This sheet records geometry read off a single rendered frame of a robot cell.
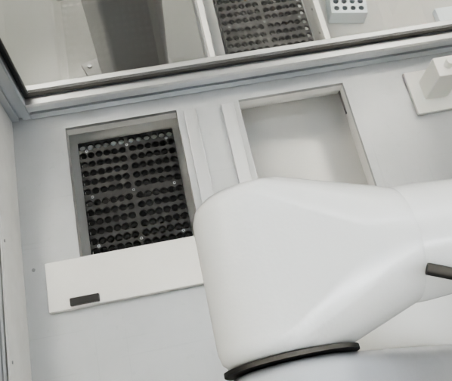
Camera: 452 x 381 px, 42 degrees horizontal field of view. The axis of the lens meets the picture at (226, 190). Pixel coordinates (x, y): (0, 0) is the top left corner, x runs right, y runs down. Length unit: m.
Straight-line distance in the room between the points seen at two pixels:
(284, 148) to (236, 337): 0.82
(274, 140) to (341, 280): 0.83
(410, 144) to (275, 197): 0.72
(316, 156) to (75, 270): 0.52
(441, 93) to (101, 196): 0.64
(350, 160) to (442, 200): 0.78
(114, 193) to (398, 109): 0.54
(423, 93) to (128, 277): 0.62
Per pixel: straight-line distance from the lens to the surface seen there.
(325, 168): 1.19
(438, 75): 1.11
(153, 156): 1.10
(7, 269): 0.93
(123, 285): 0.97
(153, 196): 1.07
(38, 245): 1.03
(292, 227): 0.40
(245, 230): 0.41
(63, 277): 0.99
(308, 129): 1.22
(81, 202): 1.16
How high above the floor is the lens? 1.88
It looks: 67 degrees down
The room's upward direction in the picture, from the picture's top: 4 degrees clockwise
